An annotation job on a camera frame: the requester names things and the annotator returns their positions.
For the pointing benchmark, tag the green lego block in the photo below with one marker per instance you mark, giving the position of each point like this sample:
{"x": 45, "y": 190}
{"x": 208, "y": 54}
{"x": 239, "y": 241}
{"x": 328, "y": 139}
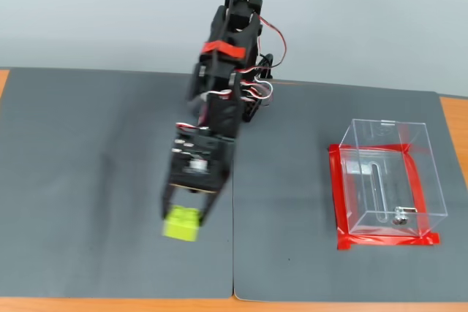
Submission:
{"x": 181, "y": 224}

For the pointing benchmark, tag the dark gray foam mat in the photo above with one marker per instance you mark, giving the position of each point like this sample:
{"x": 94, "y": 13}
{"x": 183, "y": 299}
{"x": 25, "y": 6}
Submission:
{"x": 73, "y": 162}
{"x": 292, "y": 198}

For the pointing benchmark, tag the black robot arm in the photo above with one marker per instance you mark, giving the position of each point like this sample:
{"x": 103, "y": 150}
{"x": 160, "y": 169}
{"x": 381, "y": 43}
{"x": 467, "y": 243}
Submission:
{"x": 225, "y": 114}

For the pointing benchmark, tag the red tape strip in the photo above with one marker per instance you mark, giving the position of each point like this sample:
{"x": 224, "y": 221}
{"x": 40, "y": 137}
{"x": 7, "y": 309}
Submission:
{"x": 417, "y": 184}
{"x": 384, "y": 241}
{"x": 338, "y": 195}
{"x": 376, "y": 147}

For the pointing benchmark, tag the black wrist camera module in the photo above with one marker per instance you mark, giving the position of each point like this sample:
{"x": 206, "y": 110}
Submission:
{"x": 197, "y": 169}

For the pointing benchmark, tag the red tape band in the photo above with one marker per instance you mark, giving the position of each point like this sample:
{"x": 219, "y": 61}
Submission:
{"x": 223, "y": 49}

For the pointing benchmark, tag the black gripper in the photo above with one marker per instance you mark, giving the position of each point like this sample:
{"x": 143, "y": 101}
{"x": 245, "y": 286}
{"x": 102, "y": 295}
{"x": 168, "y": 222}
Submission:
{"x": 195, "y": 169}

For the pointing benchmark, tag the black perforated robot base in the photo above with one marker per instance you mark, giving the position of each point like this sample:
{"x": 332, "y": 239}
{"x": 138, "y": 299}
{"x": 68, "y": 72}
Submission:
{"x": 250, "y": 111}

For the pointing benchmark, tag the transparent acrylic box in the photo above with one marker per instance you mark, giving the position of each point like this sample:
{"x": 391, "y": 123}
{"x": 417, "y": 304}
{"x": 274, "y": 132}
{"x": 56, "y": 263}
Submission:
{"x": 365, "y": 188}

